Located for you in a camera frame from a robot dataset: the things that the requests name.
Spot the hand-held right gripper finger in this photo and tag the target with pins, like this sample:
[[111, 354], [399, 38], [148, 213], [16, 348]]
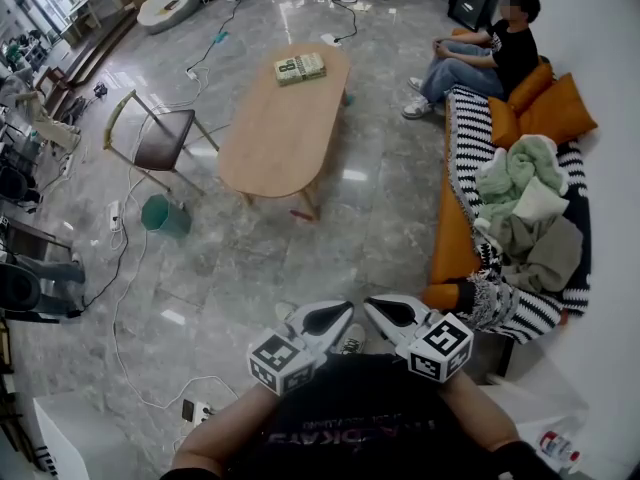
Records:
[[400, 301], [382, 329]]

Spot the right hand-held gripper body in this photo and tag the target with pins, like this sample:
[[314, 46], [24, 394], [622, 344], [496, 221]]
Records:
[[440, 349]]

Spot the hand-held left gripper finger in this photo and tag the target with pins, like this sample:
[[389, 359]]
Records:
[[327, 305], [341, 329]]

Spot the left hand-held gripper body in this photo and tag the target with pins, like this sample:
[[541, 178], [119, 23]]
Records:
[[280, 363]]

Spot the person's left forearm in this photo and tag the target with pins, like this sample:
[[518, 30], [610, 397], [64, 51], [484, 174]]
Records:
[[220, 433]]

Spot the person's right forearm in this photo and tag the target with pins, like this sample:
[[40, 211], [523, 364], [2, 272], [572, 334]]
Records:
[[480, 413]]

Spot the wooden coffee table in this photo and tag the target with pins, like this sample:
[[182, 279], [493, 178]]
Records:
[[290, 128]]

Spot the person's white shoe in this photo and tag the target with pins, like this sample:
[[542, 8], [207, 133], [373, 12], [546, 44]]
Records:
[[353, 340], [285, 311]]

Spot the orange sofa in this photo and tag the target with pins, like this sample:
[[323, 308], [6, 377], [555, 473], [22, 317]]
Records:
[[452, 238]]

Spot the person's black printed shirt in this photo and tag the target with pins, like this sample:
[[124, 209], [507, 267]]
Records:
[[360, 418]]

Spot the red flat object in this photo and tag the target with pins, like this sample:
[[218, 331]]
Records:
[[301, 214]]

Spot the white power strip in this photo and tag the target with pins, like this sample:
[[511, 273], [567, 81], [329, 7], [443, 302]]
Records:
[[197, 412], [191, 73], [115, 215], [331, 39]]

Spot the grey garment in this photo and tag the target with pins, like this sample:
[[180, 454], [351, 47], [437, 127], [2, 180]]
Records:
[[545, 258]]

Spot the clear water bottle red label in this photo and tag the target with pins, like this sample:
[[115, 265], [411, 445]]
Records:
[[557, 446]]

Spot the white garment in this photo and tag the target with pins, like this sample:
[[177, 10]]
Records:
[[540, 200]]

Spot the black white striped blanket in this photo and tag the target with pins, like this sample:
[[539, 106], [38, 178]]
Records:
[[467, 138]]

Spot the green waste bin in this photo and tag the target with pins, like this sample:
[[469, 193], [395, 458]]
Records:
[[167, 218]]

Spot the light green fleece blanket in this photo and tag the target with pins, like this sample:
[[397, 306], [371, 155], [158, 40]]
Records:
[[525, 168]]

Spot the white cabinet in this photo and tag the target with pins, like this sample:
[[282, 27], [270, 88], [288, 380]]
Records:
[[75, 438]]

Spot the brown seat metal chair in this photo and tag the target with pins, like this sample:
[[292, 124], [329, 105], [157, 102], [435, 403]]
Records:
[[162, 140]]

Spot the green and white book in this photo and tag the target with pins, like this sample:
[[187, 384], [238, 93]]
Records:
[[300, 68]]

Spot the large orange cushion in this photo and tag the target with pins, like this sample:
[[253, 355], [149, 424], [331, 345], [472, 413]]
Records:
[[555, 113]]

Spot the small orange cushion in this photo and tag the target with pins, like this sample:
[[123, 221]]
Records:
[[532, 85]]

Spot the black office chair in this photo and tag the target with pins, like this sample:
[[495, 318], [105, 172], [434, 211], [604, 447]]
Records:
[[20, 288]]

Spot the white beanbag seat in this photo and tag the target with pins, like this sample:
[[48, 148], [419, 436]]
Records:
[[165, 5]]

